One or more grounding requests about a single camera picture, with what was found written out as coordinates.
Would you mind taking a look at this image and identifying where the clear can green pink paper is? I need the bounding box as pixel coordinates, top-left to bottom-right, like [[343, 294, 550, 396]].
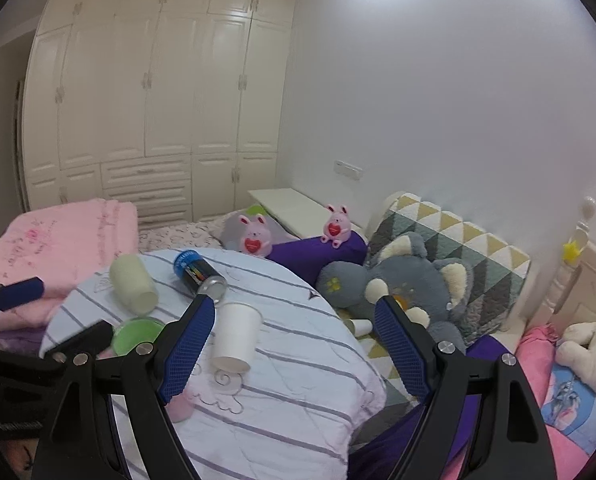
[[98, 318, 164, 359]]

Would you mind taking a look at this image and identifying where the pale green ceramic cup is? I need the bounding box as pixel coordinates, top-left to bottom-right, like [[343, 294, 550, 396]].
[[109, 255, 159, 316]]

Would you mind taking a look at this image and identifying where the clear cup pink paper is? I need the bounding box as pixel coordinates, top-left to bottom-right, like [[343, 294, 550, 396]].
[[166, 390, 194, 424]]

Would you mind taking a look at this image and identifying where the white paper cup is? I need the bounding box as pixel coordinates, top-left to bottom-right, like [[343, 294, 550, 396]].
[[211, 302, 263, 374]]

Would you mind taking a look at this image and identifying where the small paper cup on bed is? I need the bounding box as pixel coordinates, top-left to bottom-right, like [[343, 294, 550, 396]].
[[345, 318, 373, 338]]

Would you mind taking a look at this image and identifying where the pink cartoon pillow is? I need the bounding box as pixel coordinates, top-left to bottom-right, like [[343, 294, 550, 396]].
[[516, 325, 596, 479]]

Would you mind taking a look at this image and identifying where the pink folded blanket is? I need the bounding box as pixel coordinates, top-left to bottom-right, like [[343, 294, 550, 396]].
[[0, 198, 138, 332]]

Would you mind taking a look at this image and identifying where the white plush toy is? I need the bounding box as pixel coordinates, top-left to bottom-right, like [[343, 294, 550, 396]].
[[555, 322, 596, 393]]

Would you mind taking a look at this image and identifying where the blue black CoolTowel can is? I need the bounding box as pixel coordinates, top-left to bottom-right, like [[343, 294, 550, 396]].
[[173, 249, 228, 304]]

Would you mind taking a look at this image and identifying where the cream bed headboard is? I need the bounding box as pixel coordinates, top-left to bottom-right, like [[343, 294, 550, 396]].
[[526, 196, 596, 335]]

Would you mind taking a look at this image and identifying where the grey elephant plush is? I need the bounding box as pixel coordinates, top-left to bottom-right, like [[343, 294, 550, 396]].
[[316, 232, 474, 351]]

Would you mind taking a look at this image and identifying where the triangle pattern pillow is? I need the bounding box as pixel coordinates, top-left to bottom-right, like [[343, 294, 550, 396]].
[[365, 192, 536, 344]]

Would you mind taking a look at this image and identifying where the pink bunny plush left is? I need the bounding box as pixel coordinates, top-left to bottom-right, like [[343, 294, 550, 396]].
[[238, 214, 273, 258]]

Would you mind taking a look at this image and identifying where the pink bunny plush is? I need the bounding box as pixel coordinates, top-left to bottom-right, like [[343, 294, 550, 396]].
[[238, 214, 273, 258], [321, 204, 351, 249]]

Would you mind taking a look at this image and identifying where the striped white quilt cover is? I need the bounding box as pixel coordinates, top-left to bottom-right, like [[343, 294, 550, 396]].
[[38, 247, 388, 480]]

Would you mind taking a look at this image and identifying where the purple bolster pillow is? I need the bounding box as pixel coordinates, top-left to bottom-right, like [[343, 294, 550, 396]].
[[268, 232, 368, 286]]

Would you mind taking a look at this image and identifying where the white bedside shelf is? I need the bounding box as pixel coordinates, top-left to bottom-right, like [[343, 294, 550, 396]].
[[247, 186, 364, 239]]

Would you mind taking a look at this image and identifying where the white wardrobe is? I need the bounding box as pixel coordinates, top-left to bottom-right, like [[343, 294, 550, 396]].
[[19, 0, 296, 228]]

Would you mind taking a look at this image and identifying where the pink bunny plush right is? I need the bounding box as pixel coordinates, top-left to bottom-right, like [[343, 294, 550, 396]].
[[321, 204, 351, 249]]

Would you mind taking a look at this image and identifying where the white wall socket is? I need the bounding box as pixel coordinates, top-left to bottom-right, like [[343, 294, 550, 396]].
[[334, 159, 363, 181]]

